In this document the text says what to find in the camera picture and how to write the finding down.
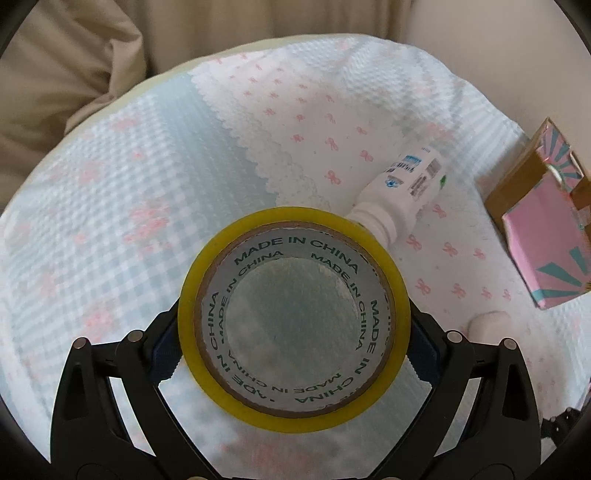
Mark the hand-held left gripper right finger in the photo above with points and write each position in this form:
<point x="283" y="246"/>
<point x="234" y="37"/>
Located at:
<point x="425" y="350"/>

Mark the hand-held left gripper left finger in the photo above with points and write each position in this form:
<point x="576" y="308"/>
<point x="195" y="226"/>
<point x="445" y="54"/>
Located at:
<point x="168" y="350"/>

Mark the yellow tape roll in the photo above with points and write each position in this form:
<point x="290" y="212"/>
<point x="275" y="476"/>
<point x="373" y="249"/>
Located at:
<point x="203" y="323"/>

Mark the pink patterned cardboard box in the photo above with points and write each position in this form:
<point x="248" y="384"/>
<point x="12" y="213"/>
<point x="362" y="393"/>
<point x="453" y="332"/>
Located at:
<point x="540" y="230"/>

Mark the small white case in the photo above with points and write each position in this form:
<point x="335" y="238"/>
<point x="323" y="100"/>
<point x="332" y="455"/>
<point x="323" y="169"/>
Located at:
<point x="489" y="325"/>

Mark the white plastic bottle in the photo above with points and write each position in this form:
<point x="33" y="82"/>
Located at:
<point x="406" y="184"/>

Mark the checked pink-bow bed sheet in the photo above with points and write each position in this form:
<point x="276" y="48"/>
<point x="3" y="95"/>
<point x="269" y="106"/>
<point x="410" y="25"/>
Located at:
<point x="138" y="184"/>

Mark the beige curtain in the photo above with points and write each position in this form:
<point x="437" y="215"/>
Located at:
<point x="277" y="18"/>
<point x="69" y="74"/>

